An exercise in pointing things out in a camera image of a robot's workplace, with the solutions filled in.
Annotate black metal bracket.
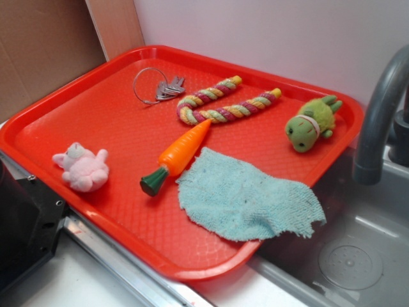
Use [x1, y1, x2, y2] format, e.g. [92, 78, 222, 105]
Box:
[1, 163, 67, 294]

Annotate brown cardboard panel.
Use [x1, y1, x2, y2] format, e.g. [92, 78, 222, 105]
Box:
[1, 1, 144, 122]

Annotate light blue terry cloth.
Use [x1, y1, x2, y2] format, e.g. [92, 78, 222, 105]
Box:
[176, 148, 327, 242]

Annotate grey sink faucet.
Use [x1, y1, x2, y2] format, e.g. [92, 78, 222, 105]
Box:
[352, 45, 408, 185]

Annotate green plush turtle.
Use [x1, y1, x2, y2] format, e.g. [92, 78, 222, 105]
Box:
[285, 95, 343, 153]

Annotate orange plastic toy carrot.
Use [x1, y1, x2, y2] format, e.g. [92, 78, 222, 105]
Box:
[140, 120, 212, 196]

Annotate multicolour braided rope toy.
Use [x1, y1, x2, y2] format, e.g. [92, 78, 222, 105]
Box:
[176, 75, 282, 126]

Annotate red plastic tray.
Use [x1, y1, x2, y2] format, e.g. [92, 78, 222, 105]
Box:
[1, 46, 364, 281]

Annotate grey sink basin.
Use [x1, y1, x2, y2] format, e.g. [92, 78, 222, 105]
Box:
[249, 150, 408, 306]

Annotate pink plush bunny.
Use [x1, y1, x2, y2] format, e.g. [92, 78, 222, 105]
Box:
[52, 142, 109, 193]

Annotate silver keys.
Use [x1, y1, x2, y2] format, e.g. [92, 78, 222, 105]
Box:
[132, 67, 185, 106]

